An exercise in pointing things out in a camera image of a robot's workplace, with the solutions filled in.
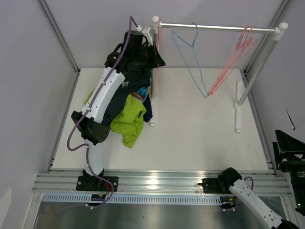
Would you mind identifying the white metal clothes rack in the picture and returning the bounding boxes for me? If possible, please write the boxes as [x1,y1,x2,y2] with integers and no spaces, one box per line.
[152,16,288,134]

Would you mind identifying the patterned blue orange shorts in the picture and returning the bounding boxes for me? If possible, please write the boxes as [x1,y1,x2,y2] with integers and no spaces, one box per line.
[132,71,153,104]

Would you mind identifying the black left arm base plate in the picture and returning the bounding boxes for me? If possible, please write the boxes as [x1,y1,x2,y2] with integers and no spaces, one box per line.
[76,176,119,192]

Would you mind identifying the blue wire hanger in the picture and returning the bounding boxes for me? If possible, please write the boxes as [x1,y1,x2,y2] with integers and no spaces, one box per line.
[171,22,209,99]

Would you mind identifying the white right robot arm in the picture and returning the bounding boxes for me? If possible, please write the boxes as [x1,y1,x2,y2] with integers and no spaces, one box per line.
[217,130,305,229]

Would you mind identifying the aluminium mounting rail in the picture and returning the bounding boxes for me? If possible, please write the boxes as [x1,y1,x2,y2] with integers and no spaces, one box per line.
[32,170,292,197]

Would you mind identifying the white slotted cable duct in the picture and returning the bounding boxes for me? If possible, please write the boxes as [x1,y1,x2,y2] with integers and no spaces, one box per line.
[42,193,222,206]

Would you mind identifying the lime green shorts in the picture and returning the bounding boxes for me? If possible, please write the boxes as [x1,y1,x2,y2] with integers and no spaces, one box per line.
[81,94,146,148]

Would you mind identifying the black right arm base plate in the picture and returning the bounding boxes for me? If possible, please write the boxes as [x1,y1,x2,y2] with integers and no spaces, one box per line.
[201,178,231,194]

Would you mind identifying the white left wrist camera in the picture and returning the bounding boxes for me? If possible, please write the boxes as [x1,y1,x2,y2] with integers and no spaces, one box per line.
[136,25,153,46]

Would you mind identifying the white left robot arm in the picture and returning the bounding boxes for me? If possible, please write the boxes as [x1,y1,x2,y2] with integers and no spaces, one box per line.
[71,27,165,191]

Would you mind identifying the navy blue shorts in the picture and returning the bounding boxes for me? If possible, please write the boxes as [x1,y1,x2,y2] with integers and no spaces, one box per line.
[143,96,153,123]

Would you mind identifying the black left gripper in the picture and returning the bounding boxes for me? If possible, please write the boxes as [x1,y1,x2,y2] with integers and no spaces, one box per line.
[133,42,165,70]

